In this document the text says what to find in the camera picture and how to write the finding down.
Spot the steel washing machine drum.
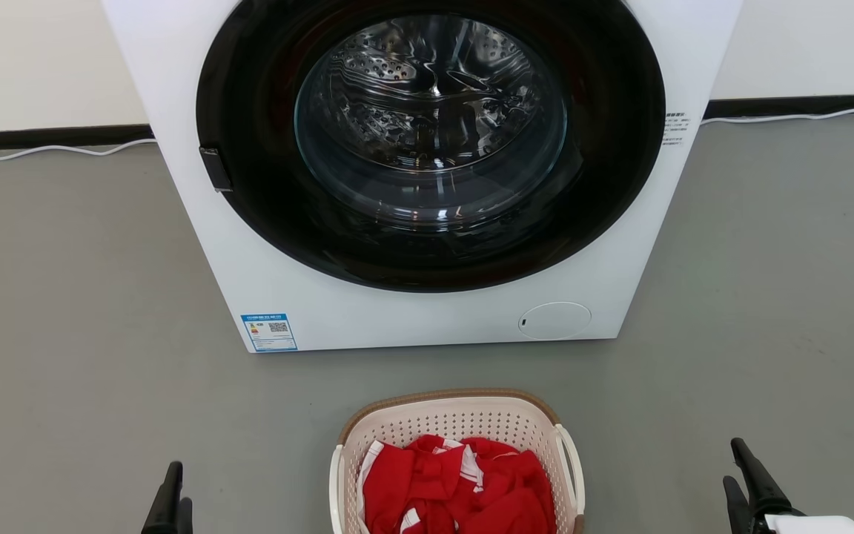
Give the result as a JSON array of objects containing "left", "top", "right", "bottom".
[{"left": 297, "top": 15, "right": 567, "bottom": 223}]

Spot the blue energy label sticker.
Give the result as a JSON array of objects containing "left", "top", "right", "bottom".
[{"left": 241, "top": 313, "right": 299, "bottom": 353}]

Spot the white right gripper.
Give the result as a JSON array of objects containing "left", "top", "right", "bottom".
[{"left": 722, "top": 438, "right": 854, "bottom": 534}]

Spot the white front-load washing machine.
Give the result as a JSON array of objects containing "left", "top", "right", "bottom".
[{"left": 101, "top": 0, "right": 744, "bottom": 354}]

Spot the black round washing machine door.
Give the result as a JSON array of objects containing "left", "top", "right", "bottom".
[{"left": 196, "top": 0, "right": 666, "bottom": 294}]

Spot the black door latch handle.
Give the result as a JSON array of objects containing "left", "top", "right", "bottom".
[{"left": 199, "top": 147, "right": 234, "bottom": 193}]

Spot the red and white garment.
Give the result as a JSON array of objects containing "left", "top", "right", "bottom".
[{"left": 357, "top": 435, "right": 557, "bottom": 534}]

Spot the beige perforated plastic laundry basket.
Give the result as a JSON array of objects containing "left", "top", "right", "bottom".
[{"left": 328, "top": 388, "right": 587, "bottom": 534}]

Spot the small printed text sticker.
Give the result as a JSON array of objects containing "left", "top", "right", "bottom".
[{"left": 662, "top": 111, "right": 689, "bottom": 147}]

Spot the thin white floor cable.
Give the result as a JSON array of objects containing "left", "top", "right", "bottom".
[
  {"left": 0, "top": 138, "right": 157, "bottom": 162},
  {"left": 701, "top": 108, "right": 854, "bottom": 125}
]

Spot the round white filter cover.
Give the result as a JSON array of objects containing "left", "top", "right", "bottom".
[{"left": 518, "top": 302, "right": 592, "bottom": 342}]

